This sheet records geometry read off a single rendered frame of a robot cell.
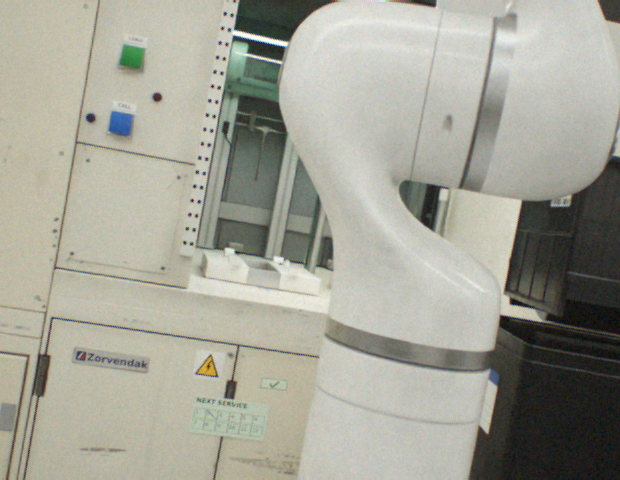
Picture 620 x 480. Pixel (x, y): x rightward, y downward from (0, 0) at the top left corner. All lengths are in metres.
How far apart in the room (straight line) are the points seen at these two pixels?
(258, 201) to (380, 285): 1.64
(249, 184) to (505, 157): 1.65
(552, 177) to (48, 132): 0.86
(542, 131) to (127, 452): 0.94
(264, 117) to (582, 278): 1.37
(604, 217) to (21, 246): 0.81
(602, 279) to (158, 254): 0.66
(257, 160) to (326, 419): 1.63
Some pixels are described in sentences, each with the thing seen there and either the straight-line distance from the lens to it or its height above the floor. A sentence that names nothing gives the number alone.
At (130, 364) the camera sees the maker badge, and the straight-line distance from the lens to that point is 1.27.
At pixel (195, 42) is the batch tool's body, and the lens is 1.26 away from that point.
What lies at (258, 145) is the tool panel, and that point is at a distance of 2.15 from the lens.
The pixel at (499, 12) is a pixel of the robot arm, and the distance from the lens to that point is 0.87.
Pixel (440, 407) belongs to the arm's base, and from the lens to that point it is 0.53.
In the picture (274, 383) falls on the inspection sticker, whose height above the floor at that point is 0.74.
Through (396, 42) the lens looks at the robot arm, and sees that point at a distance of 0.53.
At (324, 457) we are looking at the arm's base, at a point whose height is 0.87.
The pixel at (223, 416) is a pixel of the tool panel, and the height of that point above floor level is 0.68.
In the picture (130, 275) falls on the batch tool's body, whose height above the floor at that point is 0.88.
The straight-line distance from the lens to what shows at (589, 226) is 0.91.
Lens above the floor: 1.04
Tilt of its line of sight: 3 degrees down
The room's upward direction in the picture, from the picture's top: 11 degrees clockwise
